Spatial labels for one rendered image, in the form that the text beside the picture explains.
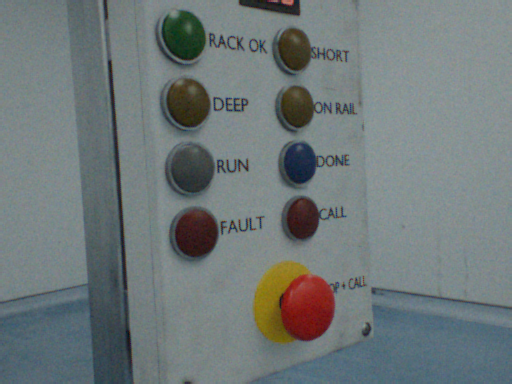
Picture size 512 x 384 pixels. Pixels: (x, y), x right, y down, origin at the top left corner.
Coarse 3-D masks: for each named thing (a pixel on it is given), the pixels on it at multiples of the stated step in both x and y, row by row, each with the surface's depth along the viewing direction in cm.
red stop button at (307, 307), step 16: (288, 288) 31; (304, 288) 31; (320, 288) 32; (288, 304) 31; (304, 304) 31; (320, 304) 31; (288, 320) 31; (304, 320) 31; (320, 320) 32; (304, 336) 31; (320, 336) 32
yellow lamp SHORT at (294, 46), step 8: (288, 32) 33; (296, 32) 33; (280, 40) 33; (288, 40) 33; (296, 40) 33; (304, 40) 34; (280, 48) 33; (288, 48) 33; (296, 48) 33; (304, 48) 33; (280, 56) 33; (288, 56) 33; (296, 56) 33; (304, 56) 34; (288, 64) 33; (296, 64) 33; (304, 64) 34
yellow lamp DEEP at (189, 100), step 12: (180, 84) 28; (192, 84) 29; (168, 96) 28; (180, 96) 28; (192, 96) 29; (204, 96) 29; (168, 108) 28; (180, 108) 28; (192, 108) 29; (204, 108) 29; (180, 120) 28; (192, 120) 29
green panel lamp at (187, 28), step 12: (180, 12) 28; (168, 24) 28; (180, 24) 28; (192, 24) 29; (168, 36) 28; (180, 36) 28; (192, 36) 29; (204, 36) 29; (168, 48) 28; (180, 48) 28; (192, 48) 29
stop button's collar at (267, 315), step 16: (272, 272) 33; (288, 272) 33; (304, 272) 34; (256, 288) 32; (272, 288) 33; (336, 288) 36; (352, 288) 37; (256, 304) 32; (272, 304) 33; (256, 320) 32; (272, 320) 33; (272, 336) 33; (288, 336) 33
